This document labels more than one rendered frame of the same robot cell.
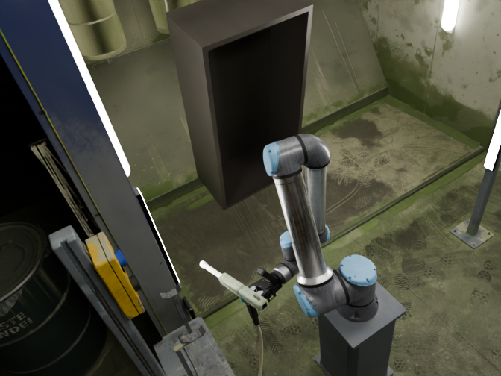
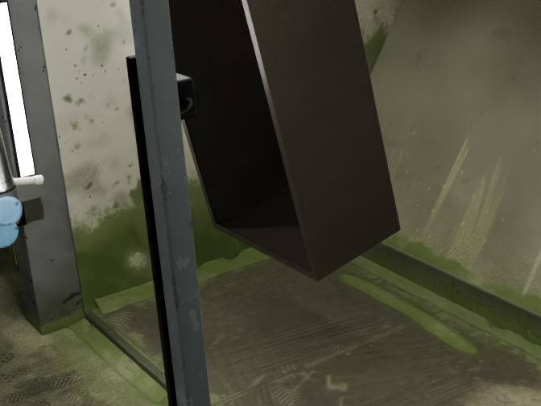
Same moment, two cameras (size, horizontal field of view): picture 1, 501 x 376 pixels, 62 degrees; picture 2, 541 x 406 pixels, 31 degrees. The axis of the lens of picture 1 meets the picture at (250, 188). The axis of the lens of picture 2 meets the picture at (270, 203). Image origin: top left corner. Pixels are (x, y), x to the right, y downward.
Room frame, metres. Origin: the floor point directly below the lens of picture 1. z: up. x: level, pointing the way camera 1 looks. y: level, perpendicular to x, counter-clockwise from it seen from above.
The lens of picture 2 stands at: (1.67, -3.02, 1.78)
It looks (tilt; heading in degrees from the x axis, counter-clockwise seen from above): 21 degrees down; 81
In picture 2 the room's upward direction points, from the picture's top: 4 degrees counter-clockwise
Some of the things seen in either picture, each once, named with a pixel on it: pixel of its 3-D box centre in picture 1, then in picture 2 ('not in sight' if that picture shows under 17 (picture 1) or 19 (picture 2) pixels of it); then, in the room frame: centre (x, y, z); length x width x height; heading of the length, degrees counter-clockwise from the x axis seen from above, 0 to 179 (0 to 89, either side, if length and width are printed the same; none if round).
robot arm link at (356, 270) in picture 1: (355, 279); not in sight; (1.01, -0.36, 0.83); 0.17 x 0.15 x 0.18; 102
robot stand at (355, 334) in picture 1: (354, 338); not in sight; (1.01, -0.37, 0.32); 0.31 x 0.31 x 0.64; 24
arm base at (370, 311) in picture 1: (356, 297); not in sight; (1.01, -0.37, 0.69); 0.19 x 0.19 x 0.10
